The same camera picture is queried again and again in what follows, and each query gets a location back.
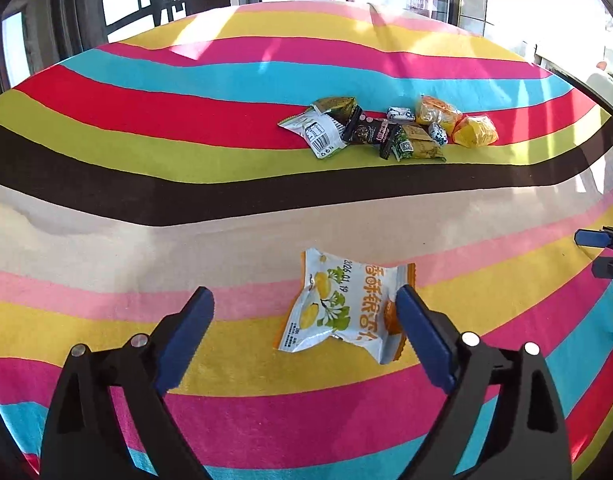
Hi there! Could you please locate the dark green snack packet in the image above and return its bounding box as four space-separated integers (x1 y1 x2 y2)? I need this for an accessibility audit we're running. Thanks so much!
378 124 448 164

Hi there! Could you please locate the black snack packet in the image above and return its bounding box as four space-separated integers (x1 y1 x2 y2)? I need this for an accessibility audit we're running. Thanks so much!
341 106 403 147

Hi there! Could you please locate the green yellow snack packet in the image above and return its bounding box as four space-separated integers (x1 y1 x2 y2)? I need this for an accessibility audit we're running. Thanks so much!
311 96 361 127

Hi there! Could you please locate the orange pastry packet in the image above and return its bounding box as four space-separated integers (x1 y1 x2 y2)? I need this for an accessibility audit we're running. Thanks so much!
415 93 463 134

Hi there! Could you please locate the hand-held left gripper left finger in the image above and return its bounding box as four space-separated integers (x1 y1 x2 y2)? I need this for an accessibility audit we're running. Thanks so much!
40 286 216 480

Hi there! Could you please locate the blue white candy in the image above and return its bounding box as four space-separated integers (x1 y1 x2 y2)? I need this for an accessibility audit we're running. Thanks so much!
427 121 449 148
385 105 417 124

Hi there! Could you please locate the striped tablecloth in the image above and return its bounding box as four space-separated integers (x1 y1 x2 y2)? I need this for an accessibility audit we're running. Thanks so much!
0 0 613 480

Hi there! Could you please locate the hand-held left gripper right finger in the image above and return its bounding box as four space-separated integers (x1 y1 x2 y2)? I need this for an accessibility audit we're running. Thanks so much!
395 284 572 480

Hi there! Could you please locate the white yellow fruit snack packet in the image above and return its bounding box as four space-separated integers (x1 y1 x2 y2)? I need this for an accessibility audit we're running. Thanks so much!
273 247 418 366
278 109 348 160

